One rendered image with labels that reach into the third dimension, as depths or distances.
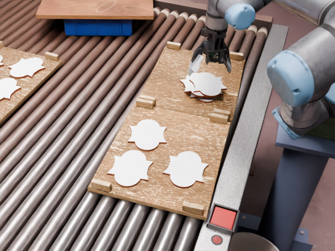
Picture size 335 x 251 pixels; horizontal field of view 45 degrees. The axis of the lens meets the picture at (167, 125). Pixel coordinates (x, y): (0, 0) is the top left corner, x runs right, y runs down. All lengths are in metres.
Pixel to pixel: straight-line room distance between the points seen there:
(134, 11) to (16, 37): 0.55
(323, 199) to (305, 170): 0.93
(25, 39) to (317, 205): 1.79
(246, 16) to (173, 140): 0.45
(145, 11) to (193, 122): 0.65
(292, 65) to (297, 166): 0.81
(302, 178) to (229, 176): 0.47
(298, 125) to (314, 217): 1.26
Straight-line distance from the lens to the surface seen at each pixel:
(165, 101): 1.45
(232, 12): 1.17
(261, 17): 2.06
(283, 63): 0.85
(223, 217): 1.13
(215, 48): 1.34
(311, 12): 1.02
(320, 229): 2.39
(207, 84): 1.48
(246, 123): 1.43
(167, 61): 1.67
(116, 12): 1.82
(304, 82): 0.84
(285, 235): 1.96
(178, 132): 1.33
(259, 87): 1.62
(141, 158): 1.23
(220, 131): 1.36
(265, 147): 2.71
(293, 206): 1.78
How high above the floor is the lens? 1.84
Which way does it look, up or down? 42 degrees down
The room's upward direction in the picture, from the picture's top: 2 degrees clockwise
